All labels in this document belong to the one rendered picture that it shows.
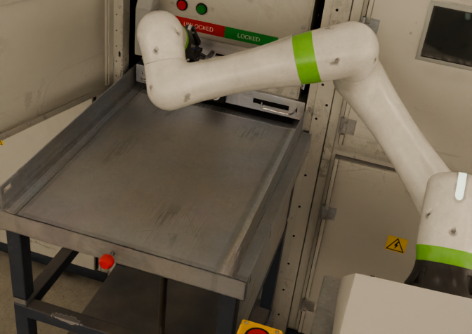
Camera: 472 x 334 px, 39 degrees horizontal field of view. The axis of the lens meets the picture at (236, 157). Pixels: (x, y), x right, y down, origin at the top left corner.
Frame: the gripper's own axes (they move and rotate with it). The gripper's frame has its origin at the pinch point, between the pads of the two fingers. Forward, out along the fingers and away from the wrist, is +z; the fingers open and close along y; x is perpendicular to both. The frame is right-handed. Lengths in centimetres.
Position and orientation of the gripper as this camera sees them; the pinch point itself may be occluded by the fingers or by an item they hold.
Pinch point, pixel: (197, 55)
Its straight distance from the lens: 194.7
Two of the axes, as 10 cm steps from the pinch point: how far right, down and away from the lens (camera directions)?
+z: 2.0, 0.0, 9.8
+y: -2.3, 9.7, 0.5
